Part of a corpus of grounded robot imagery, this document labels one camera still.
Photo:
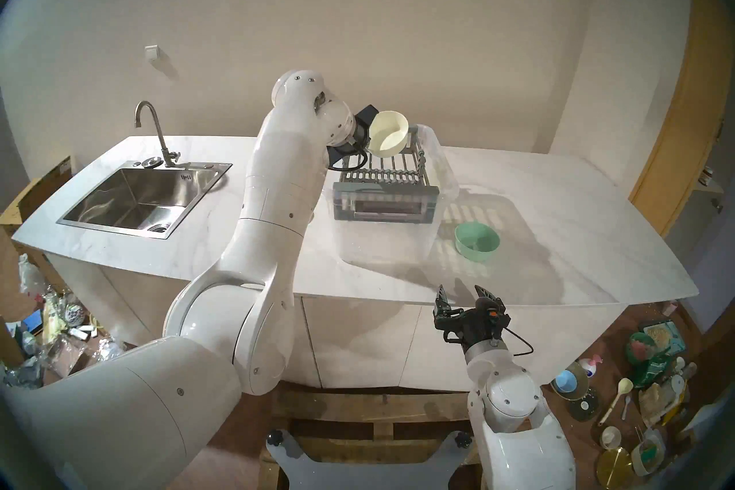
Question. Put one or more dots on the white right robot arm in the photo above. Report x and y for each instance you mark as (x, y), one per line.
(511, 397)

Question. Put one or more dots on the clear bag with label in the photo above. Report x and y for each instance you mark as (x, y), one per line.
(109, 348)

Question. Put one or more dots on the white bottle pink cap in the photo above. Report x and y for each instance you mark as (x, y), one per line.
(588, 367)

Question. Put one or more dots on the blue flat book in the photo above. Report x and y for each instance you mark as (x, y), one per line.
(33, 322)

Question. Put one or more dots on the wooden pallet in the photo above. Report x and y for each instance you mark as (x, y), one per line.
(373, 405)

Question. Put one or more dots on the white kitchen counter cabinet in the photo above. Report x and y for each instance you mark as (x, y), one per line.
(367, 334)

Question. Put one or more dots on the white crumpled plastic bag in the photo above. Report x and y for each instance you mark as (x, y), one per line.
(31, 273)

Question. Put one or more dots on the small white bottle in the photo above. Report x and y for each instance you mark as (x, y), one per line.
(686, 369)

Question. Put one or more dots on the yellow snack packet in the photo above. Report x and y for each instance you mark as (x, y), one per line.
(53, 319)

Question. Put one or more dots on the small white spoon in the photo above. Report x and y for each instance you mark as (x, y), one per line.
(626, 407)

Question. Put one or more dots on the gold round plate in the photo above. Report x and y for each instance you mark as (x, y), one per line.
(614, 469)

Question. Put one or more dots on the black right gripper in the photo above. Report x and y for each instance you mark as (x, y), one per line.
(476, 322)

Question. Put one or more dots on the clear container green contents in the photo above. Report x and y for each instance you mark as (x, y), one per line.
(649, 454)

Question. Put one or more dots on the small cream cup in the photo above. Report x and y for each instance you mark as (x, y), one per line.
(611, 437)

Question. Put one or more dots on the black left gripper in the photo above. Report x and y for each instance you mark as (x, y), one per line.
(360, 132)

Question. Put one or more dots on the beige food bag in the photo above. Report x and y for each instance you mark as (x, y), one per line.
(657, 403)

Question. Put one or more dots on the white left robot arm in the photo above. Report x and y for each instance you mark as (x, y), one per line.
(270, 207)

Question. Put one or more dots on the clear zip bag brown contents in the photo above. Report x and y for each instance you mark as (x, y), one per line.
(63, 351)

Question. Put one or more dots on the white wall switch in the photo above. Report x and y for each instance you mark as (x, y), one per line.
(151, 53)

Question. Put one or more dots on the crumpled silver plastic wrap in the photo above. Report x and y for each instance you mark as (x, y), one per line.
(20, 371)

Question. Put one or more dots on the wooden door frame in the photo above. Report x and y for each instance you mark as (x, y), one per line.
(683, 121)

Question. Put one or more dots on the green dish red food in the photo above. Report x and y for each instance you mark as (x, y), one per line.
(640, 348)

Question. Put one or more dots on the teal noodle tray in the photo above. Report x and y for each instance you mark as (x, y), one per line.
(666, 337)

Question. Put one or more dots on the stainless steel sink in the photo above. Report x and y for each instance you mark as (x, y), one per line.
(132, 196)

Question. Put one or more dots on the large cream spoon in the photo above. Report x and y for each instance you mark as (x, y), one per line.
(625, 385)

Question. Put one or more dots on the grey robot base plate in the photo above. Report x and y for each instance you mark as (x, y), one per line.
(367, 474)

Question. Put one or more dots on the grey dish drying rack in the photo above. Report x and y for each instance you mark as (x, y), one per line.
(390, 202)

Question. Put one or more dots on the chrome gooseneck faucet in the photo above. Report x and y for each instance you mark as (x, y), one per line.
(163, 141)

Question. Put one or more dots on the clear glass plate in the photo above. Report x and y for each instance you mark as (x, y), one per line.
(581, 388)

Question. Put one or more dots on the brown cardboard box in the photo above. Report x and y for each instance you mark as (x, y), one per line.
(40, 190)

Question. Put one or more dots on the dark glass plate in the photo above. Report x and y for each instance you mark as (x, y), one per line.
(584, 407)

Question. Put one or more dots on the clear plastic storage bin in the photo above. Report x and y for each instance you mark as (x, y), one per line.
(390, 248)

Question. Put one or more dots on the mint green bowl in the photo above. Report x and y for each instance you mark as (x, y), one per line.
(476, 245)

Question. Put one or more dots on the cream bowl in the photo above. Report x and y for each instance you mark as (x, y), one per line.
(390, 138)

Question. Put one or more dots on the round chrome sink knob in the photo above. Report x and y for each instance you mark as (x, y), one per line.
(152, 162)

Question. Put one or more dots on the brown cardboard sheet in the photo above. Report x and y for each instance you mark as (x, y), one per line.
(14, 276)

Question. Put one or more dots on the green snack bag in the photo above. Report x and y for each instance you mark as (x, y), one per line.
(654, 374)

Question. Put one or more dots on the black round base knob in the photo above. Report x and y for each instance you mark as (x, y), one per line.
(463, 440)
(276, 438)

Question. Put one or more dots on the small blue bowl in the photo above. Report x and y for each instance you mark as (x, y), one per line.
(565, 381)

